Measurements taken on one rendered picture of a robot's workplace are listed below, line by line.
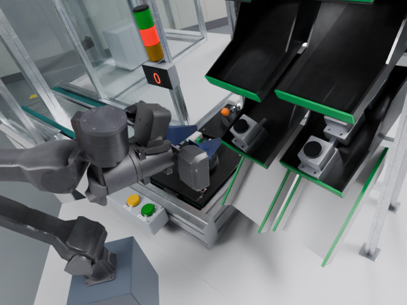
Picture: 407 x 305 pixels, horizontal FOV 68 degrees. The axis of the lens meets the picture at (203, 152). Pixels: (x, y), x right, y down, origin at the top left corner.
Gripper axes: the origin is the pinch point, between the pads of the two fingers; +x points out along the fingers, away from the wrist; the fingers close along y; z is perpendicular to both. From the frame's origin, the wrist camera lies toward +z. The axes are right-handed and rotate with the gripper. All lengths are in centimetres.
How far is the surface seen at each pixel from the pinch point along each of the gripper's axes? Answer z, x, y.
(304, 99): 7.9, 11.7, -13.3
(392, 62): 13.2, 19.9, -20.6
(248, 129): -2.3, 13.2, -0.4
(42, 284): -53, -31, 39
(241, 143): -6.1, 13.1, 1.3
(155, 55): 3, 21, 47
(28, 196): -133, -25, 217
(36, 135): -36, -13, 106
